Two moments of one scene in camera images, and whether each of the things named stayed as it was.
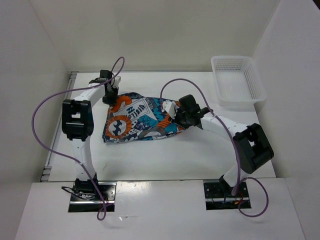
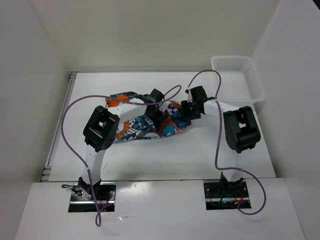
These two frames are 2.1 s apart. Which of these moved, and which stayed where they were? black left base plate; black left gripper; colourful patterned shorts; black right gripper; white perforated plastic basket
Moved: black right gripper; black left gripper
Stayed: black left base plate; colourful patterned shorts; white perforated plastic basket
